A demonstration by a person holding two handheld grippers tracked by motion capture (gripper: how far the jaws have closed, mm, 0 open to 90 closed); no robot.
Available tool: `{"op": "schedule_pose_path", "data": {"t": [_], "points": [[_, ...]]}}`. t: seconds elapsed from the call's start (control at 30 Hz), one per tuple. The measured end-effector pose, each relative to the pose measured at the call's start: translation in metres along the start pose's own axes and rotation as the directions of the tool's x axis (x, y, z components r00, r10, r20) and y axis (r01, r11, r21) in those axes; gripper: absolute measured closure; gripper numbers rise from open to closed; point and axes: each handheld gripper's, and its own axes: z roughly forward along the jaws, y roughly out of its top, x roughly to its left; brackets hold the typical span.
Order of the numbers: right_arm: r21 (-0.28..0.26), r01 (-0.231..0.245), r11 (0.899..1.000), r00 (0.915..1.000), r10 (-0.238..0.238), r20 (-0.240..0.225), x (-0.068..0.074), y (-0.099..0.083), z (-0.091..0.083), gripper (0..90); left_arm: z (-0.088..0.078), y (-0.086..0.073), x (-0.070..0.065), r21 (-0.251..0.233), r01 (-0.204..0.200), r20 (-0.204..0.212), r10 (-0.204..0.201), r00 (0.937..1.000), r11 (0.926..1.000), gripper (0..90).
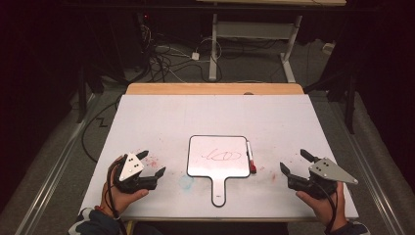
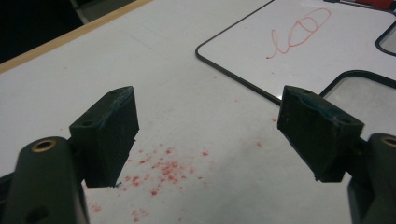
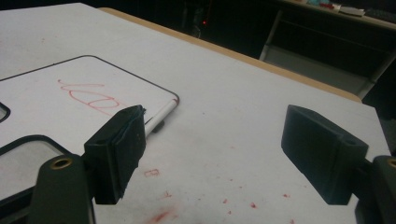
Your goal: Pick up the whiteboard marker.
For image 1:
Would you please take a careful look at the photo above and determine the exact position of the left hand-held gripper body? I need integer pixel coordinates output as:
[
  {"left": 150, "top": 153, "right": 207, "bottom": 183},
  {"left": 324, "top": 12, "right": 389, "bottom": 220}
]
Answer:
[{"left": 113, "top": 152, "right": 158, "bottom": 194}]

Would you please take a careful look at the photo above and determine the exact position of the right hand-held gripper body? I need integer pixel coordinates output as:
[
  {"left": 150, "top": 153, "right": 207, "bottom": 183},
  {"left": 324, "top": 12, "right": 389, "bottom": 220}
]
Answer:
[{"left": 287, "top": 157, "right": 359, "bottom": 200}]

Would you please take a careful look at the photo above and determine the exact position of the white marker with red cap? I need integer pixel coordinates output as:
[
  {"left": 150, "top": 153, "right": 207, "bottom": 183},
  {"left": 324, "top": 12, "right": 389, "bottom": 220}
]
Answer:
[{"left": 245, "top": 140, "right": 257, "bottom": 174}]

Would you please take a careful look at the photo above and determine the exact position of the white paddle whiteboard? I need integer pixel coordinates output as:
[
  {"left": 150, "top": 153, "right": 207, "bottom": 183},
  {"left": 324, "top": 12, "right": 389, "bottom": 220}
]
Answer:
[{"left": 186, "top": 134, "right": 252, "bottom": 209}]

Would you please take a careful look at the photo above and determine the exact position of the person's left hand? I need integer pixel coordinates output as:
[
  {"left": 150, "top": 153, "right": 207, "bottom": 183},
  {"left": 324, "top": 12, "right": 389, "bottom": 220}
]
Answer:
[{"left": 99, "top": 156, "right": 150, "bottom": 218}]

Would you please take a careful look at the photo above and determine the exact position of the person's right hand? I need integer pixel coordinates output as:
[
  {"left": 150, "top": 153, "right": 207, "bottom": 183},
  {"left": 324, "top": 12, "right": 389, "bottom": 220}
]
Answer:
[{"left": 296, "top": 180, "right": 348, "bottom": 233}]

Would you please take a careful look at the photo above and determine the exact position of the black stand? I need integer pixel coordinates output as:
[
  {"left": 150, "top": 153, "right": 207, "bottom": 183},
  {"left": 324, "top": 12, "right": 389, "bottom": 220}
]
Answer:
[
  {"left": 76, "top": 65, "right": 106, "bottom": 124},
  {"left": 302, "top": 65, "right": 358, "bottom": 135}
]

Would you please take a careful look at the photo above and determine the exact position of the large white board sheet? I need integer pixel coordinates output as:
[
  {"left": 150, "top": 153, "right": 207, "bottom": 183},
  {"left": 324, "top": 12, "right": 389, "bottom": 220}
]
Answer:
[{"left": 77, "top": 93, "right": 360, "bottom": 220}]

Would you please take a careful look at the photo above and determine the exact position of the wooden table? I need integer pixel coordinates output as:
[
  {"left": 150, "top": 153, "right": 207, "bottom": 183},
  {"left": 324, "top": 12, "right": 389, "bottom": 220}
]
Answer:
[{"left": 125, "top": 82, "right": 305, "bottom": 96}]

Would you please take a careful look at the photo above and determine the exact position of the white metal-legged desk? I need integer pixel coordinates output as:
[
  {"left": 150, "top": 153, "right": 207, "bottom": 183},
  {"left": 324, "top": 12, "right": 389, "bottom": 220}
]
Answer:
[{"left": 195, "top": 0, "right": 347, "bottom": 83}]

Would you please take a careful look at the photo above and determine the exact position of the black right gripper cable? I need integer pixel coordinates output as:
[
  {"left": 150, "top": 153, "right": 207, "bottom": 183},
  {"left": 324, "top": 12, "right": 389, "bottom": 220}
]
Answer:
[{"left": 311, "top": 180, "right": 339, "bottom": 235}]

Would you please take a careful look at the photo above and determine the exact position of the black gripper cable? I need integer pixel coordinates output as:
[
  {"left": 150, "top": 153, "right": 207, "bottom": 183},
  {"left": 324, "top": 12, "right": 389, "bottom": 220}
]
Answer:
[
  {"left": 311, "top": 180, "right": 339, "bottom": 235},
  {"left": 106, "top": 156, "right": 128, "bottom": 235}
]

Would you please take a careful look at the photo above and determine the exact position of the metal floor rail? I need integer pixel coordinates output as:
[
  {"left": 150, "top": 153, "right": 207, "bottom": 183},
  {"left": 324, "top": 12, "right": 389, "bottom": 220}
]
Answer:
[
  {"left": 14, "top": 92, "right": 99, "bottom": 235},
  {"left": 326, "top": 94, "right": 407, "bottom": 235}
]

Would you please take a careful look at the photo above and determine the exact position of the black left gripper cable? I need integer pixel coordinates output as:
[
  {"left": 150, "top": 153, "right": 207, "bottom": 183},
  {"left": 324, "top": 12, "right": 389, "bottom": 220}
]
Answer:
[{"left": 106, "top": 156, "right": 128, "bottom": 235}]

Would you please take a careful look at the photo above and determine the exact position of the black floor cable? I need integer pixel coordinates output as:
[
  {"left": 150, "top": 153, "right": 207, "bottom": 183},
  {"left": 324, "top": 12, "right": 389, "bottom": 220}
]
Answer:
[{"left": 81, "top": 94, "right": 123, "bottom": 165}]

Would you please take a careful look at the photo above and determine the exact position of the tangle of floor cables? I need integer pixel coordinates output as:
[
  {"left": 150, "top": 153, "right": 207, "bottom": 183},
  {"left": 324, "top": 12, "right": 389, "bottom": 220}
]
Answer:
[{"left": 138, "top": 23, "right": 224, "bottom": 83}]

